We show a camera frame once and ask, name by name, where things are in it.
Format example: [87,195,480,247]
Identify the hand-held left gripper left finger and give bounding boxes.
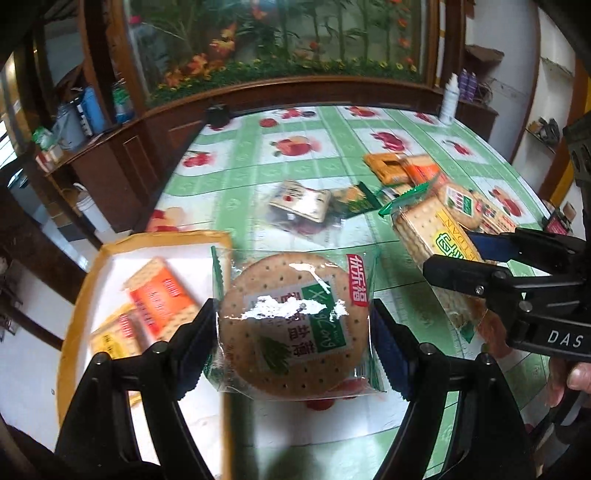
[54,299,222,480]

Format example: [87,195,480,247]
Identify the yellow-edged cardboard box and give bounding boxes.
[56,229,233,480]

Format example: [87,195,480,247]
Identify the round cracker packet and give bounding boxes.
[436,184,485,229]
[203,246,387,401]

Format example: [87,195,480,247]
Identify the green fruit-print tablecloth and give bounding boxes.
[148,105,561,480]

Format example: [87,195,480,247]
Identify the green plastic bag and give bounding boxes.
[31,127,56,151]

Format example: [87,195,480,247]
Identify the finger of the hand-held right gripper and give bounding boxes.
[471,227,585,274]
[422,256,555,320]

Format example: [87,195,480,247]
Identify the glass flower display case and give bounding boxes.
[128,0,431,106]

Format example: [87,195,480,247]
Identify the green-capped plastic bottle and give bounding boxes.
[112,79,136,124]

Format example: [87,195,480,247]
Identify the small orange cracker packet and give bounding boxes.
[89,308,145,361]

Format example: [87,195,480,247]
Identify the white bucket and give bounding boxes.
[73,184,112,233]

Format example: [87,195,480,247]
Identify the orange snack packet with window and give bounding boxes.
[364,152,409,185]

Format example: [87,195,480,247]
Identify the small tan box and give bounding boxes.
[36,145,64,172]

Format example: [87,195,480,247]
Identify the wooden side cabinet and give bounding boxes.
[457,44,500,132]

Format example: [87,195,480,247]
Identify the blue thermos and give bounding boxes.
[82,87,108,136]

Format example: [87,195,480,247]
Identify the brown wooden sideboard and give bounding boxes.
[44,79,445,233]

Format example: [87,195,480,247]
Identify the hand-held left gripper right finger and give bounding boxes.
[372,299,532,480]

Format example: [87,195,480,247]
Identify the person's right hand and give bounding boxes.
[547,357,591,418]

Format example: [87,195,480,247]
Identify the large orange cracker packet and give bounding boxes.
[121,257,202,343]

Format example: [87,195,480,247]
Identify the small green snack packet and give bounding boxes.
[332,183,384,217]

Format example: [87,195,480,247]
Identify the dried plum packet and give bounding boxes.
[268,180,335,236]

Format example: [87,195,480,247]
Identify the red snack packet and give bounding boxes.
[544,210,577,235]

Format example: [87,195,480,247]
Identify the small black device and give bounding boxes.
[205,105,232,129]

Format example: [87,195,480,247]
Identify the blue red cracker packet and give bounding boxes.
[480,194,519,236]

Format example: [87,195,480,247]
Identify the square cracker packet green label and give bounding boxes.
[379,182,509,343]

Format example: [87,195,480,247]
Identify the white bottle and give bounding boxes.
[440,73,461,124]

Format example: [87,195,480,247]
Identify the dark shoes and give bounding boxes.
[526,117,561,148]

